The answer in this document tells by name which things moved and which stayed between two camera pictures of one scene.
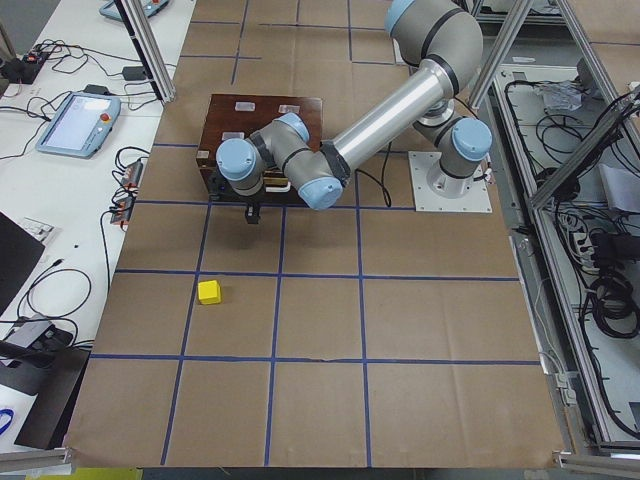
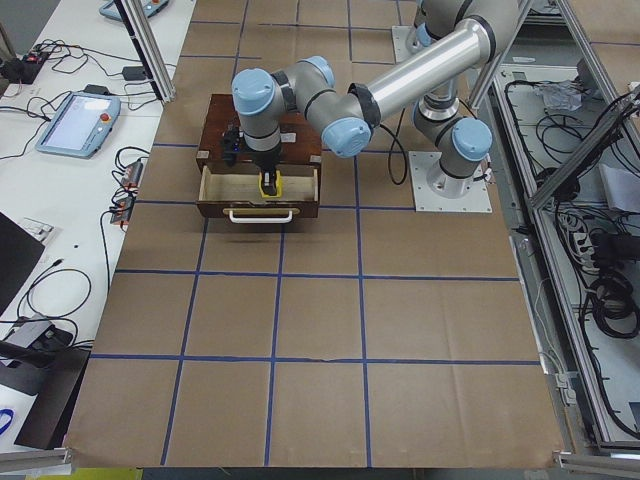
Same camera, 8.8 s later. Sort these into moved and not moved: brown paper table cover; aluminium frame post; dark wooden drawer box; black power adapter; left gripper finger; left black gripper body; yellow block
Moved: left black gripper body; yellow block; dark wooden drawer box; left gripper finger
Not moved: brown paper table cover; black power adapter; aluminium frame post
